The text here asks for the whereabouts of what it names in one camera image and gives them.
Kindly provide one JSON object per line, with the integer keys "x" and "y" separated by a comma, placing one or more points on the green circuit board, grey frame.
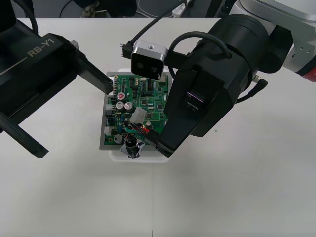
{"x": 148, "y": 98}

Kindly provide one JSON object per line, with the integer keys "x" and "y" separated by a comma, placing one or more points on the person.
{"x": 111, "y": 7}

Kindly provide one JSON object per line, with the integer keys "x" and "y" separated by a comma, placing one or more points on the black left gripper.
{"x": 37, "y": 74}

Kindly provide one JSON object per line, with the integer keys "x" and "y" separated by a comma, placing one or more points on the white power strip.
{"x": 179, "y": 10}

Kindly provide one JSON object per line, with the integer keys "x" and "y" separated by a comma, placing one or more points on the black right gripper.
{"x": 214, "y": 106}

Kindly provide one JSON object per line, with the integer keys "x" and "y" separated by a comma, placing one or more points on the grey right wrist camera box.
{"x": 148, "y": 64}

